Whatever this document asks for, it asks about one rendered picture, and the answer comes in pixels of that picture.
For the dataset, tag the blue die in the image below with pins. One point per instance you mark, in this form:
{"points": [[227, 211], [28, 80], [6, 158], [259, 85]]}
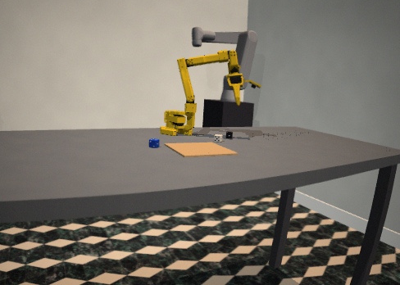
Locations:
{"points": [[154, 143]]}

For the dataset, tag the orange mat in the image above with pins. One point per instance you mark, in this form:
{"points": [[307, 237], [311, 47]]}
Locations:
{"points": [[196, 149]]}

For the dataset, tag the white die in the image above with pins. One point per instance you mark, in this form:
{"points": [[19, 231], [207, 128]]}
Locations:
{"points": [[218, 138]]}

